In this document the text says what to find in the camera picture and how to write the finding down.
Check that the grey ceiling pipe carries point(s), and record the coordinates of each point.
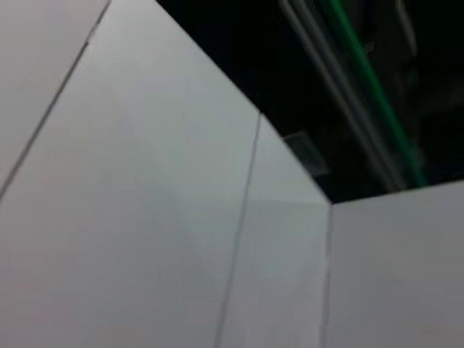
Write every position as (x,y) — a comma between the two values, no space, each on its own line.
(380,145)
(362,145)

